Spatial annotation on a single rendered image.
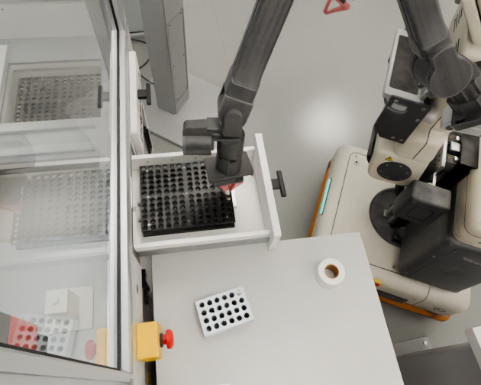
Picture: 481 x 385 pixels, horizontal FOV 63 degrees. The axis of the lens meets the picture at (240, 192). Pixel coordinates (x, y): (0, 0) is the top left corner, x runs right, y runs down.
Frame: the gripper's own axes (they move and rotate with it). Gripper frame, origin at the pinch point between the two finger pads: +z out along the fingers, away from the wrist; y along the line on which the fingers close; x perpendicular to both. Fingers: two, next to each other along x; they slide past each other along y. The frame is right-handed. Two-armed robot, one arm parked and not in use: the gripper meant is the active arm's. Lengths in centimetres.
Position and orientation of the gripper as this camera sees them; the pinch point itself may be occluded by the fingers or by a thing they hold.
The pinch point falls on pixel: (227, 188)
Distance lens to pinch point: 95.7
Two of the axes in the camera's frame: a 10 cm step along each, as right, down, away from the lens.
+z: -0.7, 5.5, 8.3
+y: -9.6, 1.9, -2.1
